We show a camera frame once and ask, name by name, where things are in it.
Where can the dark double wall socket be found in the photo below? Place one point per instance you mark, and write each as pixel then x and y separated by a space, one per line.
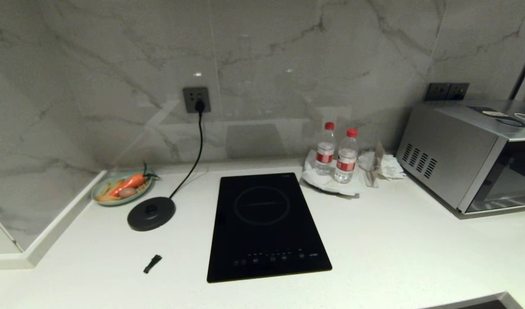
pixel 447 91

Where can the small black clip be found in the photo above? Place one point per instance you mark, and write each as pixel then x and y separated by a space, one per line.
pixel 152 263

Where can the clear plastic wrapper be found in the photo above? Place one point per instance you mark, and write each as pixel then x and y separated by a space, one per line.
pixel 374 165

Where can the brown toy potato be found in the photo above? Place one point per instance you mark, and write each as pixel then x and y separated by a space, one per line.
pixel 127 192

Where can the silver microwave oven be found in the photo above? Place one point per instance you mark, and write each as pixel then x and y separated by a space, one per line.
pixel 447 146

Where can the red capped water bottle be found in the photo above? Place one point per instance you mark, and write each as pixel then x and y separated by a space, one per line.
pixel 325 150
pixel 346 158

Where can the orange toy carrot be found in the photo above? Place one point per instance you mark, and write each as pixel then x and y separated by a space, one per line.
pixel 128 183

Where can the black induction cooktop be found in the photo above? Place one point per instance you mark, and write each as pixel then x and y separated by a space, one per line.
pixel 267 223

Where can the green plate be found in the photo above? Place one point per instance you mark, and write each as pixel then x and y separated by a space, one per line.
pixel 100 193

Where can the grey wall socket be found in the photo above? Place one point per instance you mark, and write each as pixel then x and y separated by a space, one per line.
pixel 196 99

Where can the black round kettle base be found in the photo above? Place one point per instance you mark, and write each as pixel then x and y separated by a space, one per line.
pixel 151 213

